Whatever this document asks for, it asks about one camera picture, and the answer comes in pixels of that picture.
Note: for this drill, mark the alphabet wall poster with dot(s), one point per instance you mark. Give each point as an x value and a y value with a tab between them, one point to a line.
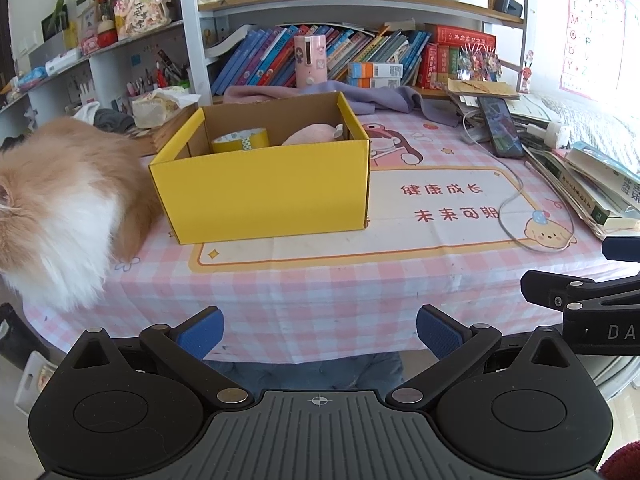
592	30

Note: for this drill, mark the yellow cardboard box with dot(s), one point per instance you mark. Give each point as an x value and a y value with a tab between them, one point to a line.
265	195

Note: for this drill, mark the pink plush toy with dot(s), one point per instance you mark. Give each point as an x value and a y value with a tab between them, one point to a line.
312	135

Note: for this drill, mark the yellow tape roll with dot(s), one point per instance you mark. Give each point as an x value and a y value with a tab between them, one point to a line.
240	141

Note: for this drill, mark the black box on shelf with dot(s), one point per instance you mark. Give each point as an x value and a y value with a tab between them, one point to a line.
509	4

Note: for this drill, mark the pink cylindrical device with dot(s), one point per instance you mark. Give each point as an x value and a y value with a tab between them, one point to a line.
310	62

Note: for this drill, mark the white charger plug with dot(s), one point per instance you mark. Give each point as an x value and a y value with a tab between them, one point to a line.
550	135

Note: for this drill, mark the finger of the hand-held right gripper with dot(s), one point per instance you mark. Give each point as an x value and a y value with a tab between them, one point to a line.
550	290
622	247

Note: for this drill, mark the cream cloth bag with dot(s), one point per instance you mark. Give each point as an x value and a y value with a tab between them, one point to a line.
160	107

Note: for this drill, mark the desk pen cup with pens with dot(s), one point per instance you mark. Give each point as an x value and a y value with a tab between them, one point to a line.
160	77

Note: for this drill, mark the thick red dictionary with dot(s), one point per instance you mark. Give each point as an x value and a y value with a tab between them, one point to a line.
462	36

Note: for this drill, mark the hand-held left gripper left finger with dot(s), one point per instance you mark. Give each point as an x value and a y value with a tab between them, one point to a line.
202	332

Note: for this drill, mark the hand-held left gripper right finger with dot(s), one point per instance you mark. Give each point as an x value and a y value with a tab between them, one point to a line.
440	332

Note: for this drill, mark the red cartoon figure sticker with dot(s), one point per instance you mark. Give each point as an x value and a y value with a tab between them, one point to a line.
525	72

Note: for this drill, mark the orange white fluffy cat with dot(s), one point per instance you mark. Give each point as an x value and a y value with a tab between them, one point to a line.
65	200

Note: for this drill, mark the black smartphone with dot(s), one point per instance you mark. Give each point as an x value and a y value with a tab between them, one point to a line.
500	127

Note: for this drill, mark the red fuzzy cloth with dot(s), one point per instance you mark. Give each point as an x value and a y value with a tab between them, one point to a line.
622	462

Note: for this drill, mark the orange white medicine box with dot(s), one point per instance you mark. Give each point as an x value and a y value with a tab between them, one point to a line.
375	70
374	82

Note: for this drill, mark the red round ornament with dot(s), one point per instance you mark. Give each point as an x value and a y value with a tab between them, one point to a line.
107	35

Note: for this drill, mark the pile of clothes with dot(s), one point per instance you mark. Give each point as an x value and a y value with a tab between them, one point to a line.
107	120

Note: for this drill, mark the mauve and lavender cloth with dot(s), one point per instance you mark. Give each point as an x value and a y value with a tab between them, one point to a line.
390	100

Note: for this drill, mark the white wooden bookshelf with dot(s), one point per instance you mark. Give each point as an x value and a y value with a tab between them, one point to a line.
192	35

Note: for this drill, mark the pile of books and papers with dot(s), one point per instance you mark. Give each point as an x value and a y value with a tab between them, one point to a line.
585	185

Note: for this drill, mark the red boxed book set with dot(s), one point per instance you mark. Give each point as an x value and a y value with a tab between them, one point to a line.
435	67

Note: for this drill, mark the white patterned bed blanket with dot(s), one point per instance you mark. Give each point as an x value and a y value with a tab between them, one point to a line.
600	120

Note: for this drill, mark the stack of brown envelopes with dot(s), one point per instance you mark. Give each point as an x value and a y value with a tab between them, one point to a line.
482	89

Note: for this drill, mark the grey white cubby shelf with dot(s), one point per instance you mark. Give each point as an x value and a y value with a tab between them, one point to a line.
100	65

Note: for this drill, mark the glittery colourful ornament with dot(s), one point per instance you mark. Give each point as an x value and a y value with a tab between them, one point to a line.
480	62

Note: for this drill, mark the pink butterfly doll ornament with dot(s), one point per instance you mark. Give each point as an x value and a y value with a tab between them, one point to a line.
142	10

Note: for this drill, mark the wooden chessboard box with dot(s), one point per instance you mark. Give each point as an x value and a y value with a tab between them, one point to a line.
172	132

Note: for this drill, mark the row of blue paperback books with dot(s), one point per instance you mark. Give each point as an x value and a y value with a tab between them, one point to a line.
260	60

